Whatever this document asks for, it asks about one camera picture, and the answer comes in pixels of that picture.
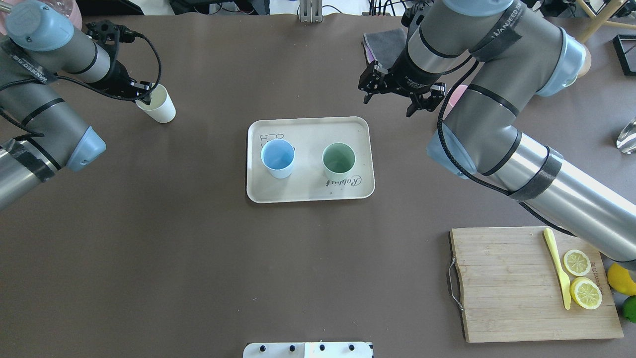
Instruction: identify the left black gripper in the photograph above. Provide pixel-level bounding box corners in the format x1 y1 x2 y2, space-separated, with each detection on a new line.
87 20 152 106

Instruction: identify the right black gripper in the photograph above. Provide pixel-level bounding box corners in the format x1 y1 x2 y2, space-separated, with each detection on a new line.
358 61 447 118

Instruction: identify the cream plastic cup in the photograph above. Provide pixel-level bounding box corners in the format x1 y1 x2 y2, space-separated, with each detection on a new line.
135 84 176 124

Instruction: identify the pink plastic cup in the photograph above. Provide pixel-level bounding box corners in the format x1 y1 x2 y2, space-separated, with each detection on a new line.
442 84 468 119

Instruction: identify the green plastic cup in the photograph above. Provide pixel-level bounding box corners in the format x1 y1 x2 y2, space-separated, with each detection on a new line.
322 142 356 182

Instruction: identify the blue plastic cup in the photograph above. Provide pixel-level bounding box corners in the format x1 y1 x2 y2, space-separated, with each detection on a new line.
261 139 295 179

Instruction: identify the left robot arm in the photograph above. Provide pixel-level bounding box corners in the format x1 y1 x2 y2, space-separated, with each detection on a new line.
0 0 159 208

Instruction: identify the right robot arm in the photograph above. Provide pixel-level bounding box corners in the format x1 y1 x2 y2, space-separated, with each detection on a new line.
359 0 635 270

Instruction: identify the beige rectangular tray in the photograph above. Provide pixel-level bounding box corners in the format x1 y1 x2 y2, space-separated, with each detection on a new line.
246 116 375 203

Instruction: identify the grey folded cloth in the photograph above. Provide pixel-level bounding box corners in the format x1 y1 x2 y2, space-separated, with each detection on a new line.
363 29 407 70

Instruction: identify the yellow plastic knife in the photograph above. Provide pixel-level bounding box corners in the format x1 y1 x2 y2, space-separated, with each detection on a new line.
543 227 572 310

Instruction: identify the wooden cutting board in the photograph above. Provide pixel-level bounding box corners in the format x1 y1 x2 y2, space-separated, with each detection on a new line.
450 227 623 344

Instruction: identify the wooden cup stand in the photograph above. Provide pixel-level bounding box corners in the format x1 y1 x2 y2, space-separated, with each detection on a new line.
575 0 636 78

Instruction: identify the clear glass on stand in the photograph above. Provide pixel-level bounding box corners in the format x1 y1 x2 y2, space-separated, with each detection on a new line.
616 117 636 154

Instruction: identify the upper lemon slice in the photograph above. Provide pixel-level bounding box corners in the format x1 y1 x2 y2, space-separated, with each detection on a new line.
562 249 591 277

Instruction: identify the whole lemon lower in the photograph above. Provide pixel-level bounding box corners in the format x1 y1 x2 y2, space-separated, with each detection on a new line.
607 263 636 296

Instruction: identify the green lime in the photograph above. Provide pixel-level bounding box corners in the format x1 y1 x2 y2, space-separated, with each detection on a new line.
622 295 636 323

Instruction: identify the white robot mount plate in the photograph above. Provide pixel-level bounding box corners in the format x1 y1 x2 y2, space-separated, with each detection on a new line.
242 341 374 358

